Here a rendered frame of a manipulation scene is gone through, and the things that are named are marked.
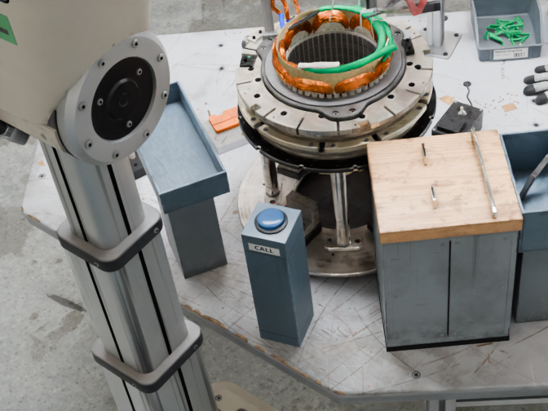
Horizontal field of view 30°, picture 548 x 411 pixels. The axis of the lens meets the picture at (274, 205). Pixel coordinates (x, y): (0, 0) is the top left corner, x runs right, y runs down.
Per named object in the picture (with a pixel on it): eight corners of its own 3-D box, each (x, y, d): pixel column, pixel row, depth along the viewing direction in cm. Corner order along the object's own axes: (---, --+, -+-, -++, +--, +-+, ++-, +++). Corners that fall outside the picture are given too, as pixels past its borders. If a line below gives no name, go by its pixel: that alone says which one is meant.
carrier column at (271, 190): (279, 190, 189) (267, 103, 174) (280, 199, 187) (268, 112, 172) (266, 192, 189) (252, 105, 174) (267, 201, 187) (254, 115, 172)
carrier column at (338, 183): (350, 238, 178) (342, 151, 163) (351, 249, 177) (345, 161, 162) (335, 240, 178) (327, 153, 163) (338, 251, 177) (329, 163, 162)
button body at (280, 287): (275, 305, 172) (258, 201, 154) (314, 315, 170) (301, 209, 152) (260, 338, 168) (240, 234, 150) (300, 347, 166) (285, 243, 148)
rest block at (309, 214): (294, 209, 182) (292, 189, 178) (320, 222, 179) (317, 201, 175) (279, 225, 180) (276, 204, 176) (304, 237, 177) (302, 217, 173)
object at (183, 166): (149, 217, 190) (117, 99, 170) (204, 198, 192) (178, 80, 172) (190, 312, 173) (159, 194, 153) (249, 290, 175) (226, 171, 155)
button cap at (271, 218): (262, 209, 153) (262, 204, 152) (288, 214, 152) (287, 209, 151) (253, 227, 150) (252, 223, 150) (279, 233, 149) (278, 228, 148)
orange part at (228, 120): (240, 108, 207) (239, 104, 206) (249, 122, 204) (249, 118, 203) (208, 120, 205) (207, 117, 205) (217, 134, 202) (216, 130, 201)
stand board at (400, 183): (497, 140, 157) (497, 128, 155) (522, 230, 144) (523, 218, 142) (366, 153, 158) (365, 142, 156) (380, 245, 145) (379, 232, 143)
